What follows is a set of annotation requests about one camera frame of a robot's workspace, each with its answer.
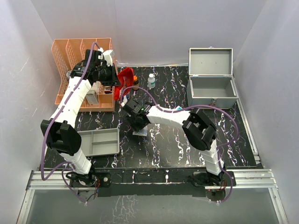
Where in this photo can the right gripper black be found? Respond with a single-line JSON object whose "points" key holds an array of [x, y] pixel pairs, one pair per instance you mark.
{"points": [[137, 128]]}

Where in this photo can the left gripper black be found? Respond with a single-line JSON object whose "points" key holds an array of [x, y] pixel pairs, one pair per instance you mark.
{"points": [[114, 80]]}

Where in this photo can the red first aid kit pouch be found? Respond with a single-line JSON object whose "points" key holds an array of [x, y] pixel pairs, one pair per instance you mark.
{"points": [[126, 78]]}

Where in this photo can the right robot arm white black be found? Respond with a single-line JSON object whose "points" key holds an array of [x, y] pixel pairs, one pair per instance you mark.
{"points": [[198, 128]]}

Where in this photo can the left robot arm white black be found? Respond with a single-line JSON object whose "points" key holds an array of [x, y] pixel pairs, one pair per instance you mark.
{"points": [[59, 132]]}

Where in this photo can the white medicine box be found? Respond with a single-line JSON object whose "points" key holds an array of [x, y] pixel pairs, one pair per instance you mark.
{"points": [[92, 98]]}

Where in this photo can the blue item clear bag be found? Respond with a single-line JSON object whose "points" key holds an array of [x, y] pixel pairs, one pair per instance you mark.
{"points": [[142, 132]]}

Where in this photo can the red white small box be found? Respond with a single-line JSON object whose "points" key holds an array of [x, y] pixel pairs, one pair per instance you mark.
{"points": [[108, 89]]}

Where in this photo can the white blue bandage roll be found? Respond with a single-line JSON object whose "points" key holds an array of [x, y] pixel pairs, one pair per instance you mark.
{"points": [[124, 100]]}

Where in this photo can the brown bottle orange cap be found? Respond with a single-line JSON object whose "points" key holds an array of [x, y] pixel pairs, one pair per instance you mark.
{"points": [[135, 83]]}

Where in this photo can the grey plastic divided tray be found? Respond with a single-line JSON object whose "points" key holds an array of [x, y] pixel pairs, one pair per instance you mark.
{"points": [[100, 142]]}

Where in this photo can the white bottle white cap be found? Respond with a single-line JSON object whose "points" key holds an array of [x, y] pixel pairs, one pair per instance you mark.
{"points": [[151, 81]]}

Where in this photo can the white teal sachet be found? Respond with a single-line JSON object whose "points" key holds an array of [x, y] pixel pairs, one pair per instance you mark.
{"points": [[178, 108]]}

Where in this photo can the grey metal case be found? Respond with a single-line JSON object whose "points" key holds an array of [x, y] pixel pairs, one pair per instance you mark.
{"points": [[210, 79]]}

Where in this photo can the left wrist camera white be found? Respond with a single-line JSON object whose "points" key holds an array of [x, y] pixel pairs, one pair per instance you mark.
{"points": [[106, 57]]}

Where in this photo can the aluminium frame rail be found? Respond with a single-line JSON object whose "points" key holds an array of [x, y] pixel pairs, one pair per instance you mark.
{"points": [[155, 196]]}

